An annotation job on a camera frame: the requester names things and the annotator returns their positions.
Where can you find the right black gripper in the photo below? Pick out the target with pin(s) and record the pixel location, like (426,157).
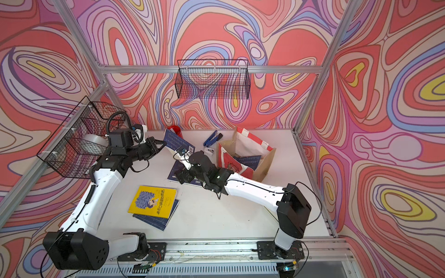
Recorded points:
(186,173)

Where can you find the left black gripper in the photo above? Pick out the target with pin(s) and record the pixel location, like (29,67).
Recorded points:
(150,143)

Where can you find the dark blue book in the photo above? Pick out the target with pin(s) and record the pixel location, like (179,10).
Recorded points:
(174,142)
(172,175)

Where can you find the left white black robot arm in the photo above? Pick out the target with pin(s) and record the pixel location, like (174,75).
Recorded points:
(76,246)

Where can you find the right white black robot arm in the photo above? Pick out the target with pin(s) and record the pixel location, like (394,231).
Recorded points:
(290,205)

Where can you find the small white stapler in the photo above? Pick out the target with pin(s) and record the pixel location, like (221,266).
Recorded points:
(209,150)

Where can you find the red pen holder cup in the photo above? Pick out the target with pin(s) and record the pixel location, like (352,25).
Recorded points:
(176,130)

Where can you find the yellow cover book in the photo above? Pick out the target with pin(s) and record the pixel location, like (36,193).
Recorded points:
(153,201)

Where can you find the silver tape roll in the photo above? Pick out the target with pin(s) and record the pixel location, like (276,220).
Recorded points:
(92,144)

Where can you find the blue book under yellow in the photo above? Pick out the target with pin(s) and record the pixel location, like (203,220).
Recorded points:
(157,222)

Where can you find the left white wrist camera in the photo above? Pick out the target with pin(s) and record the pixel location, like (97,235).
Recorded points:
(139,133)

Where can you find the left black wire basket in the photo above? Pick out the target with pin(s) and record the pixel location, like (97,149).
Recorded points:
(61,152)

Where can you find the black wire basket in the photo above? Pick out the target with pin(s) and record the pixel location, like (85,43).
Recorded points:
(213,79)
(61,152)

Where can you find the back black wire basket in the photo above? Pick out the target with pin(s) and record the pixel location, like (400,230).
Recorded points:
(213,79)

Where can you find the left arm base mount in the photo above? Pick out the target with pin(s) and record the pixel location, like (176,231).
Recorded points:
(152,252)

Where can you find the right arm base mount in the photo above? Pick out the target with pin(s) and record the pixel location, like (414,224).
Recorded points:
(268,250)

